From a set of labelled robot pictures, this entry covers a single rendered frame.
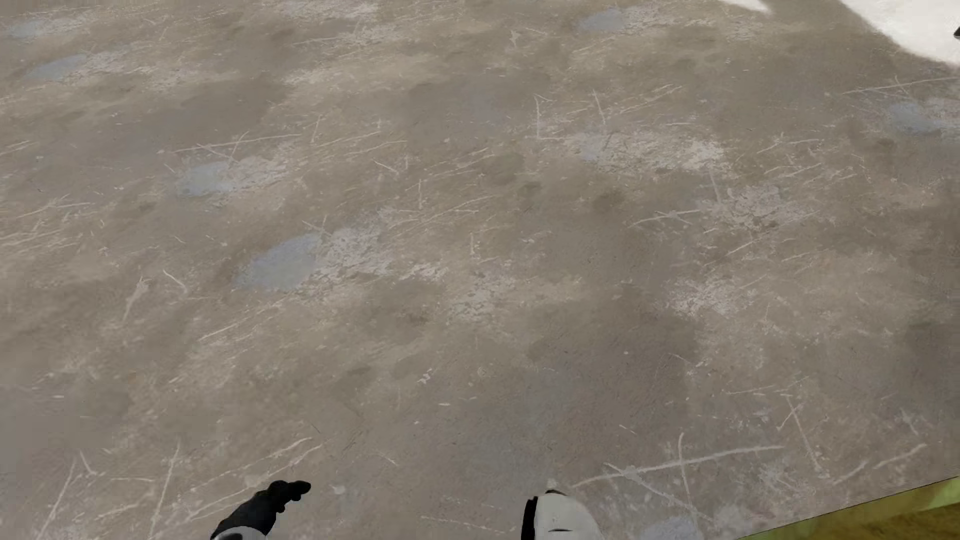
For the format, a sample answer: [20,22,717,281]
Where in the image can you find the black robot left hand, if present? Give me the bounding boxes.
[210,480,312,539]

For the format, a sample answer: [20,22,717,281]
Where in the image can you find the white floor mat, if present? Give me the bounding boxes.
[838,0,960,66]

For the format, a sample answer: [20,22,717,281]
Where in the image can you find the yellow green floor mat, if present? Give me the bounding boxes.
[738,476,960,540]

